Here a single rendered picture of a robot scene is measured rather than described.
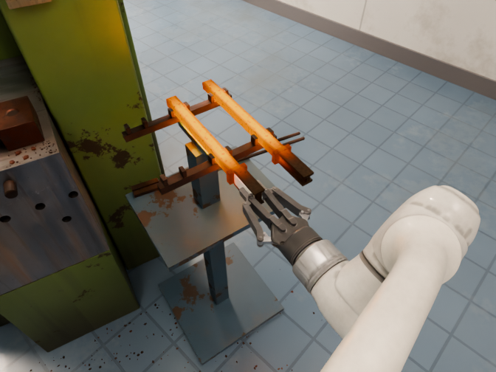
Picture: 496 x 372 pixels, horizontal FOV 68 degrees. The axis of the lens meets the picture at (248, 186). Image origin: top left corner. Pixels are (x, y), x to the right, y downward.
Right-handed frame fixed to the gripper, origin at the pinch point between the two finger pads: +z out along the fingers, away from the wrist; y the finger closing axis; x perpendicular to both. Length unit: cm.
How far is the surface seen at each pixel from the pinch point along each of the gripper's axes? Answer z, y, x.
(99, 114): 56, -17, -9
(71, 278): 38, -46, -54
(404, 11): 122, 219, -58
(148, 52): 237, 60, -94
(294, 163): -1.2, 11.5, 1.5
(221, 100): 28.3, 10.5, 1.1
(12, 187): 35, -43, -6
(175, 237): 14.7, -14.2, -26.1
